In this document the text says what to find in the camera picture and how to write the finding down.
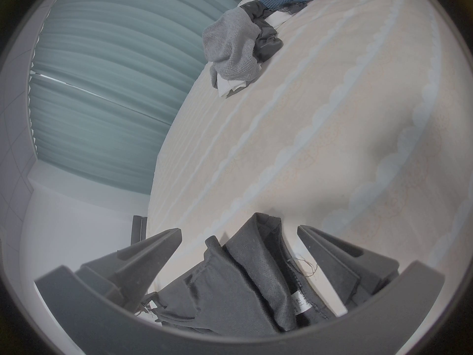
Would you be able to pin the black chest of drawers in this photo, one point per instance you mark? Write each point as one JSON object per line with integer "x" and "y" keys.
{"x": 138, "y": 229}

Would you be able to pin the black T-shirt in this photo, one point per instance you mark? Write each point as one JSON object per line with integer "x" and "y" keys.
{"x": 240, "y": 283}

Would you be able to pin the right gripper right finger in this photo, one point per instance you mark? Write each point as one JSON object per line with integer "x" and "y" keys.
{"x": 351, "y": 264}

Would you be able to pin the blue-green curtain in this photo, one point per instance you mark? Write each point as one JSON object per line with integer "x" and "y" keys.
{"x": 92, "y": 135}
{"x": 129, "y": 31}

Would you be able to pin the grey garment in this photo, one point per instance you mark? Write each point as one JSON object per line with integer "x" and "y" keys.
{"x": 229, "y": 46}

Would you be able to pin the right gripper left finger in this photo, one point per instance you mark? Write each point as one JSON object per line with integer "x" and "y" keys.
{"x": 140, "y": 268}

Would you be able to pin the bed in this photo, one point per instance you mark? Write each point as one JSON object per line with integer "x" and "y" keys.
{"x": 351, "y": 105}

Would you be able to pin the black glossy garment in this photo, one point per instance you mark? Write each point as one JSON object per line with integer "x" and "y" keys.
{"x": 268, "y": 46}

